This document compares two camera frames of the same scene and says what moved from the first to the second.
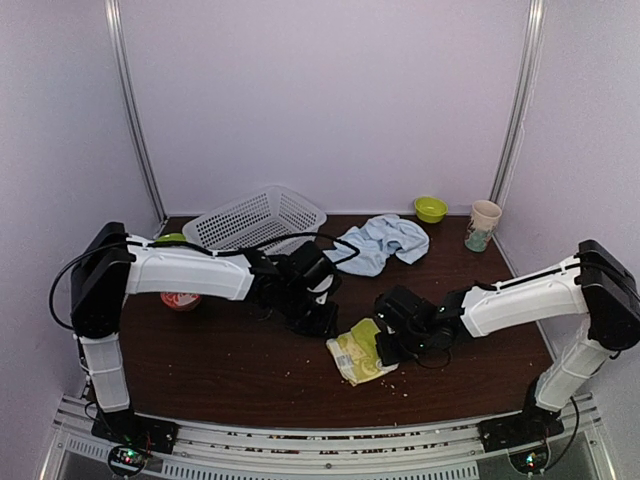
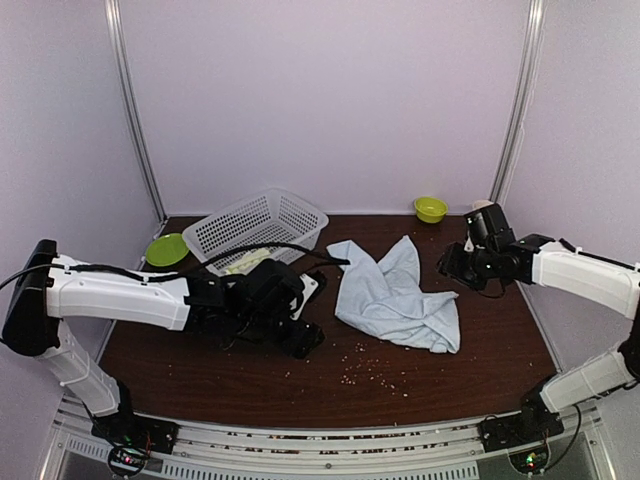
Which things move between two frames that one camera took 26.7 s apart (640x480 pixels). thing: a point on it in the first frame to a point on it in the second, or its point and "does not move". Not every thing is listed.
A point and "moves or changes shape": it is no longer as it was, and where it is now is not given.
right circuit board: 531,461 does not move
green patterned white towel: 356,354 moves or changes shape
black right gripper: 387,355 to 449,261
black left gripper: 323,328 to 302,341
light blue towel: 365,249 moves or changes shape
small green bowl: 430,209 does not move
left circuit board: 127,459 does not move
